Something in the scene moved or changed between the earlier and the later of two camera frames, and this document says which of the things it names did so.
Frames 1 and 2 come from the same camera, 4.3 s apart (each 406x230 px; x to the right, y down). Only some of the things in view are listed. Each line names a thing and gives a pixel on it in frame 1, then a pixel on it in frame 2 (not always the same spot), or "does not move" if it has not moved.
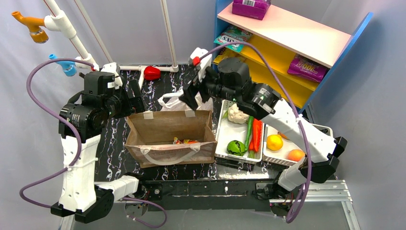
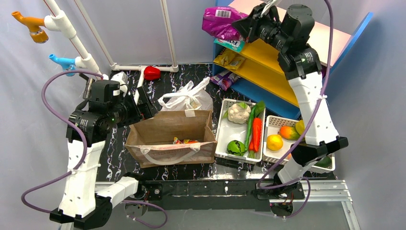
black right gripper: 197,89 → 253,21
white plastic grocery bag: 171,101 does not move
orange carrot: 255,143 does not move
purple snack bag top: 253,9 → 218,20
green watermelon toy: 236,147 does not move
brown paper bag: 149,137 does not move
